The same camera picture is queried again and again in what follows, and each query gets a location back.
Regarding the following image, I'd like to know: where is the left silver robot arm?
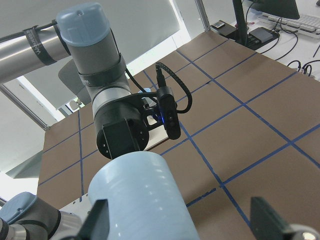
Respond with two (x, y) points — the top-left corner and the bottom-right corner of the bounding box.
(0, 2), (155, 160)

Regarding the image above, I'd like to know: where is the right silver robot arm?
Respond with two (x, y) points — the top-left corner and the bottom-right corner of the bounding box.
(0, 192), (320, 240)

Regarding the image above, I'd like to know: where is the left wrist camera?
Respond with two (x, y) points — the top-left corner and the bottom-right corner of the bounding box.
(156, 86), (181, 140)

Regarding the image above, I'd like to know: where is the black monitor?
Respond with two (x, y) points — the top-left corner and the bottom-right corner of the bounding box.
(251, 0), (300, 20)

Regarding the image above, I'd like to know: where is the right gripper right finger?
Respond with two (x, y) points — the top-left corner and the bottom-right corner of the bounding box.
(250, 196), (320, 240)

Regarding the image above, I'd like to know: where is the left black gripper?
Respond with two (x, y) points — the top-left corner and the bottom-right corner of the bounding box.
(94, 93), (160, 160)

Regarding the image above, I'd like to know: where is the light blue cup front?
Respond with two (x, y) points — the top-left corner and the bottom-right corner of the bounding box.
(88, 151), (200, 240)

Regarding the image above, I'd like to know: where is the white keyboard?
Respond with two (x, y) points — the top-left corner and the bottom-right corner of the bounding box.
(257, 13), (320, 39)

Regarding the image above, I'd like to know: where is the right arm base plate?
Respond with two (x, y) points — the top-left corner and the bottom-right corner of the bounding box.
(60, 193), (92, 215)

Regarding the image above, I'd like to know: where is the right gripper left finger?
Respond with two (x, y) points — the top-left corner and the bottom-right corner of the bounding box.
(62, 199), (110, 240)

